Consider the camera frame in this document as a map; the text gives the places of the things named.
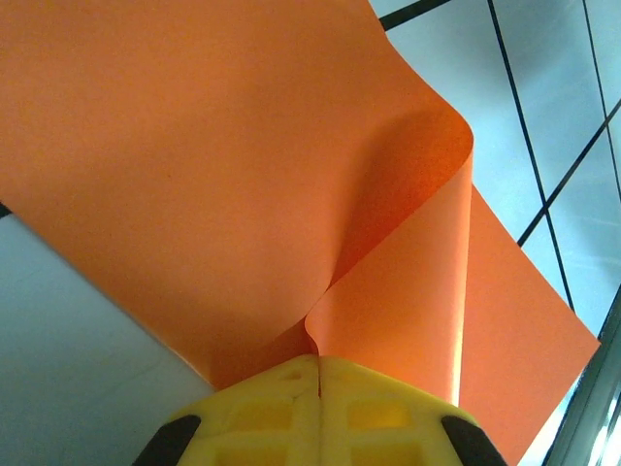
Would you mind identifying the aluminium table edge rail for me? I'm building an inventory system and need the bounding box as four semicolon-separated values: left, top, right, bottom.
542;285;621;466

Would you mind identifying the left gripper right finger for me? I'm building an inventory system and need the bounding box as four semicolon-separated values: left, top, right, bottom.
317;354;508;466

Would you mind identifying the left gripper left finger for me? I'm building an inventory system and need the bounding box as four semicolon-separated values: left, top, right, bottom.
130;353;321;466

